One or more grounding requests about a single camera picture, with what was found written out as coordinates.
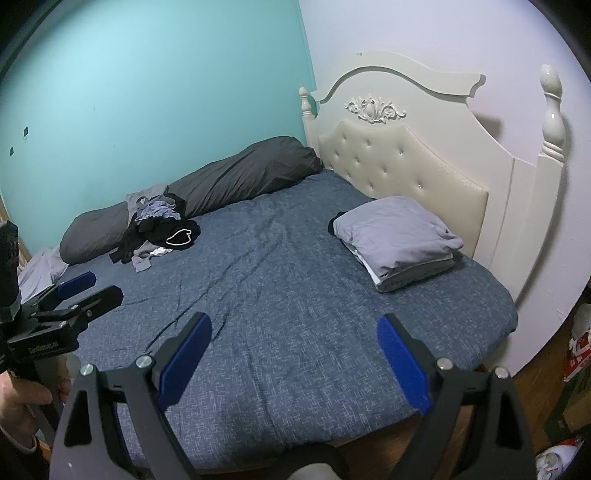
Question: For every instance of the folded grey garment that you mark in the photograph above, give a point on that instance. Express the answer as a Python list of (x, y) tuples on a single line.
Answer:
[(415, 277)]

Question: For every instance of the folded white garment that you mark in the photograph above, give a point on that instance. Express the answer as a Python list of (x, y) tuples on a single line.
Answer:
[(367, 267)]

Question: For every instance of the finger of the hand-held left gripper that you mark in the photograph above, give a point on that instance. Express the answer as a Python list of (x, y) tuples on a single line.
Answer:
[(92, 302), (74, 284)]

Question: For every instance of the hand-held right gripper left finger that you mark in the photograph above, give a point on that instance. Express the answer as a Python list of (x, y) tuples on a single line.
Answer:
[(184, 367)]

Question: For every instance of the light grey garment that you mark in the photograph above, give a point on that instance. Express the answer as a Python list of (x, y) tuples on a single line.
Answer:
[(138, 203)]

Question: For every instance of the dark grey pillow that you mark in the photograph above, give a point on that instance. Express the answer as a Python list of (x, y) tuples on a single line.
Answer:
[(92, 235), (254, 170)]

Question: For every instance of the white plastic bag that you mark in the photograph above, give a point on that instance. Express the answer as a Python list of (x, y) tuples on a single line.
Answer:
[(556, 459)]

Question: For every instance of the blue striped garment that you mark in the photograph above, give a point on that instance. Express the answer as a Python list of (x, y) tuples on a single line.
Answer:
[(159, 211)]

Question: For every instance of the cream tufted headboard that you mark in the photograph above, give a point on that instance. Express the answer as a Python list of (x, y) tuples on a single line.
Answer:
[(415, 152)]

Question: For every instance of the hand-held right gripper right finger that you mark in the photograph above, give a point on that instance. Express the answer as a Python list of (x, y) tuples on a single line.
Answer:
[(401, 367)]

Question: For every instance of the person's left forearm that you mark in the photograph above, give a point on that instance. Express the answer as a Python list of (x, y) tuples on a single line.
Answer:
[(14, 461)]

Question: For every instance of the grey jacket black collar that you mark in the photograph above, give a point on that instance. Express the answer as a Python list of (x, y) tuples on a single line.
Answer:
[(397, 230)]

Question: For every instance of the person's left hand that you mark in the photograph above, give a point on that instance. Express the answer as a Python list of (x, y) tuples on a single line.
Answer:
[(18, 406)]

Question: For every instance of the blue patterned bed cover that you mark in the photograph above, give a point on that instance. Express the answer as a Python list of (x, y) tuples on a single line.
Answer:
[(277, 300)]

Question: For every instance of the cardboard box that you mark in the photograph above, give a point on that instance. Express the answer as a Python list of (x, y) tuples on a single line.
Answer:
[(570, 406)]

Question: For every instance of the brown wooden board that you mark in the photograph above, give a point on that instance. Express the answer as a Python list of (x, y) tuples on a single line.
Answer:
[(24, 251)]

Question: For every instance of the light blue sheet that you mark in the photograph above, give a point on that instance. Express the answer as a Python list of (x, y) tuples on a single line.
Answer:
[(41, 272)]

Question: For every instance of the grey garment white lining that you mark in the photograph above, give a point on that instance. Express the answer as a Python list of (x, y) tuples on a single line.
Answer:
[(143, 262)]

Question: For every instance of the red white bag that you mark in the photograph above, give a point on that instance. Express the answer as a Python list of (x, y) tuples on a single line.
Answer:
[(579, 350)]

